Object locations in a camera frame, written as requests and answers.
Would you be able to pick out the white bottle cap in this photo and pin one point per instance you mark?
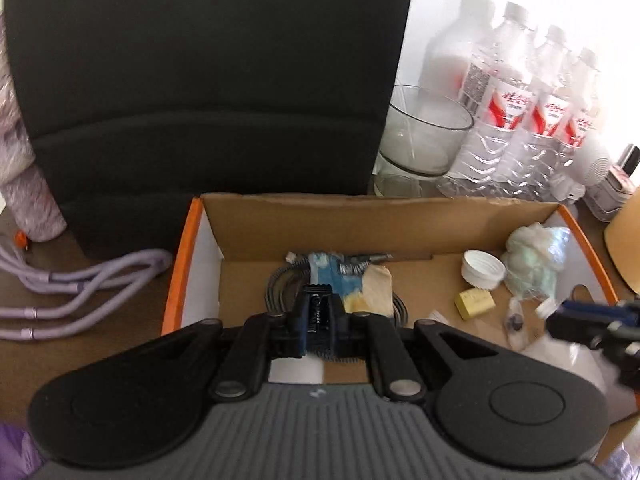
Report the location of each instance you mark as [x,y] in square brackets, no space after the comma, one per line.
[482,267]

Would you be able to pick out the small white paper scrap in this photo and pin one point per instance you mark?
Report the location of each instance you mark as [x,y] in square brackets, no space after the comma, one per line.
[440,317]

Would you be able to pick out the glass bowl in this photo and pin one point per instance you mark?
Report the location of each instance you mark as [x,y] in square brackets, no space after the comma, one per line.
[425,135]

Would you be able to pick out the purple cloth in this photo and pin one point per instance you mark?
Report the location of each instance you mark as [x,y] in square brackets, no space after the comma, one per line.
[625,460]
[15,452]

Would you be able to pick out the crumpled green plastic bag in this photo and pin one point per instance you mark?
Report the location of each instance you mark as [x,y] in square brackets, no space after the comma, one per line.
[532,260]

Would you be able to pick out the white tissue paper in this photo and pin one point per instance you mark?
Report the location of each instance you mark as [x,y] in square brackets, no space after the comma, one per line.
[565,365]

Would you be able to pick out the clear water bottle red label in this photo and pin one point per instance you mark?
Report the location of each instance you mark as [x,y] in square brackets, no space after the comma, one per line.
[545,120]
[580,125]
[500,100]

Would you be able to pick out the black hair clip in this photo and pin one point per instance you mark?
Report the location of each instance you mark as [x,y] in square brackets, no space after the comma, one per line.
[317,310]

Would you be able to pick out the white box of small things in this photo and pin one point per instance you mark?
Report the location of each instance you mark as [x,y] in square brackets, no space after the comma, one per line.
[607,195]

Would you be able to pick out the cardboard box with orange rim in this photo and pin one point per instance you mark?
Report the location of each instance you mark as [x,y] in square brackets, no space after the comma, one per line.
[425,240]

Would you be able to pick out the black chair backrest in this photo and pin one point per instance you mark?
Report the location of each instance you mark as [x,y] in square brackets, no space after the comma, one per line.
[200,85]

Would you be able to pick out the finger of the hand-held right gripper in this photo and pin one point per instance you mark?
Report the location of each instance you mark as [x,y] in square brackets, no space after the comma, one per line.
[575,330]
[590,309]

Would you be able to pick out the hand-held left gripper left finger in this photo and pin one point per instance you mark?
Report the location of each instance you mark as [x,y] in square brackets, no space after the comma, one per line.
[300,332]

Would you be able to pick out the pink patterned roll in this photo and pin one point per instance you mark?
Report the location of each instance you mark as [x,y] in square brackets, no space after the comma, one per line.
[30,195]

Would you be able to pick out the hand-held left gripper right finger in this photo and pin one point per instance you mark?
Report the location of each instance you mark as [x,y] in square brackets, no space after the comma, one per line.
[337,332]

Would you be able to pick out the yellow eraser block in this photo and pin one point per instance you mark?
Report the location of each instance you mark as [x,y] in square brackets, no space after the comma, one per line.
[474,304]

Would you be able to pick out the tan paper scrap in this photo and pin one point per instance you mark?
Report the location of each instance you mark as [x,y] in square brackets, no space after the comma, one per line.
[375,287]

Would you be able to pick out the small clear plastic packet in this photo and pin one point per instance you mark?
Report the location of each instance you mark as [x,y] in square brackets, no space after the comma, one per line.
[514,320]

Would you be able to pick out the white opaque plastic bottle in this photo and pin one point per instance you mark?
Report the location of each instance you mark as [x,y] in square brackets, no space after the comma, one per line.
[450,60]

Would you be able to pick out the white round speaker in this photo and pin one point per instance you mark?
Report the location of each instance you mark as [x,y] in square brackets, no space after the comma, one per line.
[592,165]

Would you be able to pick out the blue white wrapper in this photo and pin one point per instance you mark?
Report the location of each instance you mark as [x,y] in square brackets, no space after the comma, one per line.
[330,275]

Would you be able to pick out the small glass jar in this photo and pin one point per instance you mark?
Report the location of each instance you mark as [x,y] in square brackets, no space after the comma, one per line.
[397,186]

